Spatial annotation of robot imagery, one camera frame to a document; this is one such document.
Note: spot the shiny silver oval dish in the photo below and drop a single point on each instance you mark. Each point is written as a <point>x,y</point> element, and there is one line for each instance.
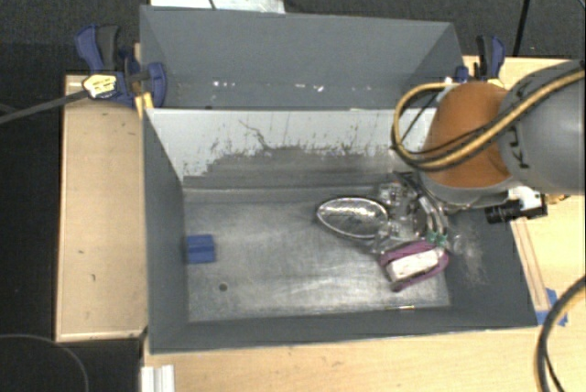
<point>351,216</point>

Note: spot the black cylinder on white bracket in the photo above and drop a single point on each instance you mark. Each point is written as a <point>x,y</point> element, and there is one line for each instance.
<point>515,208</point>

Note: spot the purple and white brush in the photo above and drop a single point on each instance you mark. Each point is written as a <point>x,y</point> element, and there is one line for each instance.
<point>413,265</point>

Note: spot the pale wood board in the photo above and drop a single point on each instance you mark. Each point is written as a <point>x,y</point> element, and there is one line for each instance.
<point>103,216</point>

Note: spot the grey metal bin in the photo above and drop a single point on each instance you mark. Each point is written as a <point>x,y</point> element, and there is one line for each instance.
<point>274,243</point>

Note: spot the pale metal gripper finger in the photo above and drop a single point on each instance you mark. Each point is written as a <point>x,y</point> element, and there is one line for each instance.
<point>383,244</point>
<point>390,226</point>

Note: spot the blue sponge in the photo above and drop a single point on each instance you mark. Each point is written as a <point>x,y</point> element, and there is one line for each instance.
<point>200,248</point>

